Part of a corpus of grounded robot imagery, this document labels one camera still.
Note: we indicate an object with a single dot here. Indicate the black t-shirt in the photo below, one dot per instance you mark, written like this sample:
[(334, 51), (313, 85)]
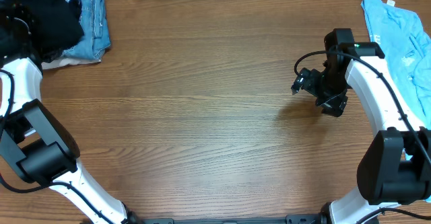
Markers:
[(39, 29)]

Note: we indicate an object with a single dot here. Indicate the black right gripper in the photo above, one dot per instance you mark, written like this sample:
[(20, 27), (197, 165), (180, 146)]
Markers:
[(337, 104)]

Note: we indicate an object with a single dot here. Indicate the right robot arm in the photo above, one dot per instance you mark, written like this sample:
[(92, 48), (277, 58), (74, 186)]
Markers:
[(395, 170)]

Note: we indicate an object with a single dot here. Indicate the light blue t-shirt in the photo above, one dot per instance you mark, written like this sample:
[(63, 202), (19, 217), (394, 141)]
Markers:
[(406, 45)]

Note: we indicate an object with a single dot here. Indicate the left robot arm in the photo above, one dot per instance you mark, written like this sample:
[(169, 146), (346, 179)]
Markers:
[(35, 145)]

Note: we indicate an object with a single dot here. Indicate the folded blue denim jeans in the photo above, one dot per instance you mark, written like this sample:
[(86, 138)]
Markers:
[(96, 39)]

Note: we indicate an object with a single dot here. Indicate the folded white garment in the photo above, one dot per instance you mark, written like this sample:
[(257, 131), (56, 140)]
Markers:
[(63, 62)]

